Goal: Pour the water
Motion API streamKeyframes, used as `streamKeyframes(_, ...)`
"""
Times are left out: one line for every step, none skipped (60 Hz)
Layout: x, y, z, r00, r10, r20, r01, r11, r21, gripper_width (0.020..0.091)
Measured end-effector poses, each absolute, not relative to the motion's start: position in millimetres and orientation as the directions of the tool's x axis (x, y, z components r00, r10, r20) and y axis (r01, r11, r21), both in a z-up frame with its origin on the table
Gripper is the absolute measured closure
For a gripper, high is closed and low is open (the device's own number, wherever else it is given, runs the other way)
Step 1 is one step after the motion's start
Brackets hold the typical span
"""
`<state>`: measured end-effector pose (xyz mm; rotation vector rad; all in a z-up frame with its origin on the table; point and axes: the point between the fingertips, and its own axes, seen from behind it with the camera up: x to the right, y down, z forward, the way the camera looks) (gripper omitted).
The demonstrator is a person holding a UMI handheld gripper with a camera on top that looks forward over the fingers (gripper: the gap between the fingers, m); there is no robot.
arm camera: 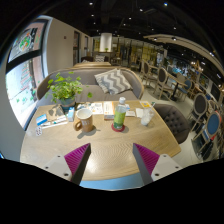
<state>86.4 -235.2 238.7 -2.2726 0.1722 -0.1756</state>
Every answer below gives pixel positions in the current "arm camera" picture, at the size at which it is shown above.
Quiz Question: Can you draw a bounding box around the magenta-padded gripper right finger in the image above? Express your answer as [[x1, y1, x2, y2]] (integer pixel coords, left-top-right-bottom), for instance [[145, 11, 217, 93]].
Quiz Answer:
[[132, 143, 184, 186]]

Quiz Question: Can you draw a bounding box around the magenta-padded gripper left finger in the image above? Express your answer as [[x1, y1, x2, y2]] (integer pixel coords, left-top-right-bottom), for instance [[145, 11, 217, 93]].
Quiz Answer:
[[43, 143, 92, 186]]

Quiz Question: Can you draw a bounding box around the clear bottle with green label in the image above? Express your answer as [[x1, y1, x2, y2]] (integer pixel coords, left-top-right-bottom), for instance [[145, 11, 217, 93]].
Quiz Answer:
[[113, 96, 128, 130]]

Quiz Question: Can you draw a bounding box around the white pill blister pack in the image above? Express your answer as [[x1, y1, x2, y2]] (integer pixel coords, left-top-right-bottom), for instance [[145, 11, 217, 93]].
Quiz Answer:
[[34, 126, 44, 137]]

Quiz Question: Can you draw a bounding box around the white paper sachet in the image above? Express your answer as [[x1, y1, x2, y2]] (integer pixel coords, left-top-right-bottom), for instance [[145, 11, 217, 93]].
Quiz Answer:
[[41, 115, 69, 129]]

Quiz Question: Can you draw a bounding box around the grey tufted chair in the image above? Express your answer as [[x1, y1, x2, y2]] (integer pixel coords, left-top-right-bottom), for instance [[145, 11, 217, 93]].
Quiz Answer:
[[153, 103, 192, 145]]

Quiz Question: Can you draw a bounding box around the blue white flat card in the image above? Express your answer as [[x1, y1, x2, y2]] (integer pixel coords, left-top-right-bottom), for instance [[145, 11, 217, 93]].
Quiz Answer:
[[35, 113, 48, 127]]

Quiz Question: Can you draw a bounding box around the tan mug with white inside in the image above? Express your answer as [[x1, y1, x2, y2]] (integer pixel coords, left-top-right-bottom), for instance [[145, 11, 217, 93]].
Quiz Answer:
[[73, 108, 95, 134]]

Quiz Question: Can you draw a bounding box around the clear plastic cup with straw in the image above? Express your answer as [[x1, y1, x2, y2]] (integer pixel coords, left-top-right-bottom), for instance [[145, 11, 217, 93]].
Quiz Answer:
[[140, 101, 156, 127]]

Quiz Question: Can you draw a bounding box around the small blue white carton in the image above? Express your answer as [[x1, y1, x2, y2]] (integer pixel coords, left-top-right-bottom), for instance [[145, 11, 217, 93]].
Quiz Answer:
[[67, 106, 76, 123]]

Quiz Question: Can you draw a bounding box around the brown cardboard card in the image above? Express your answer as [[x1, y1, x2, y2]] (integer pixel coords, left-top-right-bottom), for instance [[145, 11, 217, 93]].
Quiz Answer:
[[46, 104, 66, 122]]

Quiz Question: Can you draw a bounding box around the white paper napkin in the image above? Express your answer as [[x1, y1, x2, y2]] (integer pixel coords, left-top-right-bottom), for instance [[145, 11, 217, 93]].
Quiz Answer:
[[134, 107, 144, 119]]

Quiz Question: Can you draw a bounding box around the flat round red coaster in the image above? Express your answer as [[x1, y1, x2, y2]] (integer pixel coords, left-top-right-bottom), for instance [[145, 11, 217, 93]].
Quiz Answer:
[[110, 123, 126, 133]]

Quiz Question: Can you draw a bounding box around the yellow square card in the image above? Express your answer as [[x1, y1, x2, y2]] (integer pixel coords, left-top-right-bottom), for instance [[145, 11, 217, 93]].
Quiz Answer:
[[139, 100, 153, 109]]

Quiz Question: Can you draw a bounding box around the printed paper leaflet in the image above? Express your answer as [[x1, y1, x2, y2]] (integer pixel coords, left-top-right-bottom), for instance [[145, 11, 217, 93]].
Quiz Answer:
[[76, 101, 105, 116]]

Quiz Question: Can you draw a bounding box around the group of round-backed chairs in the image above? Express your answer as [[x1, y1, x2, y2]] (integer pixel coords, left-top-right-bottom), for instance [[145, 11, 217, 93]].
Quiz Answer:
[[138, 59, 224, 158]]

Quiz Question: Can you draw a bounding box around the green potted plant, blue pot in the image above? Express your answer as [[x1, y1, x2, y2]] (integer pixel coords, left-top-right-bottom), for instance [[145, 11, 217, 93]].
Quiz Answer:
[[44, 71, 94, 113]]

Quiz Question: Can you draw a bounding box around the grey curved sofa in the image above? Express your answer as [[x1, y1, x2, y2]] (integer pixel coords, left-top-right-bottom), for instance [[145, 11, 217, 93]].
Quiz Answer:
[[35, 65, 145, 109]]

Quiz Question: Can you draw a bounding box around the window with festive decorations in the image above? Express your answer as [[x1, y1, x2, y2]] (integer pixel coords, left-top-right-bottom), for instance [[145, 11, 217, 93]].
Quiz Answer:
[[4, 19, 51, 129]]

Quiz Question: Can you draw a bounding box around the grey white chevron cushion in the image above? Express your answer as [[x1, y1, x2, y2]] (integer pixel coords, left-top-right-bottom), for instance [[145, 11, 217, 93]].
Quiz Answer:
[[93, 68, 134, 96]]

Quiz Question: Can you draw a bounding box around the white round pillar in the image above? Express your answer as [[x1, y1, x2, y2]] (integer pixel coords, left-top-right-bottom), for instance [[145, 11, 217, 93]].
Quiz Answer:
[[99, 32, 113, 53]]

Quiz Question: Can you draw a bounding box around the group of ceiling lights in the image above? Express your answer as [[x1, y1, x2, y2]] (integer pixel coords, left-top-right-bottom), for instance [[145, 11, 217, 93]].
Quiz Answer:
[[88, 1, 214, 56]]

